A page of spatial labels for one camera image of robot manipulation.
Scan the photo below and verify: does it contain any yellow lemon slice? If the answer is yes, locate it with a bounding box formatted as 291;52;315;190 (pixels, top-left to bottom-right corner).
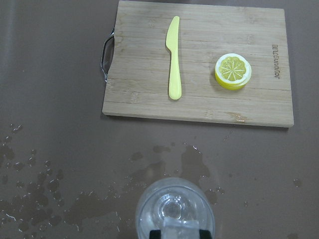
214;53;252;91

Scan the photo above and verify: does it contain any clear wine glass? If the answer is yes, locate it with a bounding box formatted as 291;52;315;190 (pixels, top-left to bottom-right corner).
135;177;215;239

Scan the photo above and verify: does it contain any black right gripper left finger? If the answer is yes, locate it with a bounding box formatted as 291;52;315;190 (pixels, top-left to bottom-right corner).
149;230;161;239

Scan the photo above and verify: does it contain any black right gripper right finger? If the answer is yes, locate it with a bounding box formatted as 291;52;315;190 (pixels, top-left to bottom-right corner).
199;230;211;239

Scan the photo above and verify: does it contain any bamboo cutting board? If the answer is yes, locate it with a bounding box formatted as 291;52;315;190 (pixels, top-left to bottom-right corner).
102;0;294;127

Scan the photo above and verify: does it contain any yellow plastic knife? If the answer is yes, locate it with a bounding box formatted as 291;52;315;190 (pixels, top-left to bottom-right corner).
165;16;182;100

